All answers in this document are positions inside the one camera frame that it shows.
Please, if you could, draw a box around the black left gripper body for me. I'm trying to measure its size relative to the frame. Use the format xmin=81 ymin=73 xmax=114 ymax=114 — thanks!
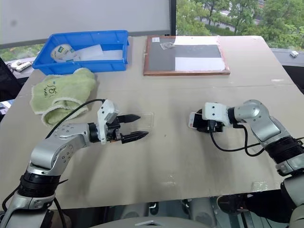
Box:
xmin=105 ymin=115 xmax=123 ymax=143

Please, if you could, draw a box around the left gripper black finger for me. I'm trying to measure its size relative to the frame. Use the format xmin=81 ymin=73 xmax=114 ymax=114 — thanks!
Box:
xmin=118 ymin=114 xmax=142 ymax=124
xmin=121 ymin=131 xmax=150 ymax=145

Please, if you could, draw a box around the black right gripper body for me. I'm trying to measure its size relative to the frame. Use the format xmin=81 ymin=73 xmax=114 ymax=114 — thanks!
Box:
xmin=201 ymin=118 xmax=225 ymax=134

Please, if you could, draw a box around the large white paper sheet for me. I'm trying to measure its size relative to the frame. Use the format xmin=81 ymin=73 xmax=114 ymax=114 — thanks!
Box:
xmin=174 ymin=57 xmax=225 ymax=71

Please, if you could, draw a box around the blue plastic bin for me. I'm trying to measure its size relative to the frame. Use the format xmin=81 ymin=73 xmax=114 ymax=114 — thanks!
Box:
xmin=32 ymin=29 xmax=130 ymax=76

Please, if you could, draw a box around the green towel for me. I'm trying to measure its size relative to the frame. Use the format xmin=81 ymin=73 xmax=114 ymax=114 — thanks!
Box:
xmin=29 ymin=67 xmax=97 ymax=126

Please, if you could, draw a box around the wooden framed blackboard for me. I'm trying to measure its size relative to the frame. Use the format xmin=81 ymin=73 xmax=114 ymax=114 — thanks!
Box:
xmin=143 ymin=35 xmax=231 ymax=76

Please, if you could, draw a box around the tilted white paper sheet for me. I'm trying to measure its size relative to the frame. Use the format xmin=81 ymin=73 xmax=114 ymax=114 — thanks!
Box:
xmin=74 ymin=44 xmax=104 ymax=61

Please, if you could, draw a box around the black rounded object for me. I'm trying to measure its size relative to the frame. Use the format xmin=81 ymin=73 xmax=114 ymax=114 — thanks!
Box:
xmin=217 ymin=193 xmax=253 ymax=216

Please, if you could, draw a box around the white printed tape roll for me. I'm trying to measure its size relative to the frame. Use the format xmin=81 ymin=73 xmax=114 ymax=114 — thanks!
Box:
xmin=50 ymin=44 xmax=77 ymax=63

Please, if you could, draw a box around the white roller blind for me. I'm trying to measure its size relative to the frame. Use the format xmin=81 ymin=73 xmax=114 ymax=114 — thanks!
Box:
xmin=0 ymin=0 xmax=171 ymax=46

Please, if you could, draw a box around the white power strip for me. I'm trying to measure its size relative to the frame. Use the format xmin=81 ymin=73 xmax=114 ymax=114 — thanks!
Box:
xmin=10 ymin=60 xmax=32 ymax=71

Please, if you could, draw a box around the black chair back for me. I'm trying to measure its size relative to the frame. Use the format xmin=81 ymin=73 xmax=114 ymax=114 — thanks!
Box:
xmin=0 ymin=57 xmax=23 ymax=102

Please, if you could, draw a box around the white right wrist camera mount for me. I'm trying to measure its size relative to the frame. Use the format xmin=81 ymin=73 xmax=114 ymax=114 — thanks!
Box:
xmin=202 ymin=102 xmax=230 ymax=125

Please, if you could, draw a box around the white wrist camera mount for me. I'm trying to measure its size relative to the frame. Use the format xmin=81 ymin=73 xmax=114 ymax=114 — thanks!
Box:
xmin=96 ymin=99 xmax=119 ymax=145
xmin=202 ymin=102 xmax=230 ymax=125

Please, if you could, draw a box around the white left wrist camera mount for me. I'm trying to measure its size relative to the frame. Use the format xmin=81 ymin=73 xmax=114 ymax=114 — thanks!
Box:
xmin=96 ymin=99 xmax=119 ymax=145

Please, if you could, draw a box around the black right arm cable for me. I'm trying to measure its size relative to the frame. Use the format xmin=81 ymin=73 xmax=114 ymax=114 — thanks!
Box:
xmin=208 ymin=120 xmax=270 ymax=157

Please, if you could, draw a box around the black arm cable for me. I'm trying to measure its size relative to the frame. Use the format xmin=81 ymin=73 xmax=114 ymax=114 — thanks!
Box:
xmin=45 ymin=99 xmax=106 ymax=140
xmin=208 ymin=120 xmax=270 ymax=157

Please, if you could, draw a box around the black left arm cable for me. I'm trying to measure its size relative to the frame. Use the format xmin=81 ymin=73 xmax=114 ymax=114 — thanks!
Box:
xmin=45 ymin=99 xmax=106 ymax=140

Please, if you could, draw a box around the black window frame post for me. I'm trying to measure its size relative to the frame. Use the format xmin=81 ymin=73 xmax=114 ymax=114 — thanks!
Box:
xmin=169 ymin=0 xmax=178 ymax=37

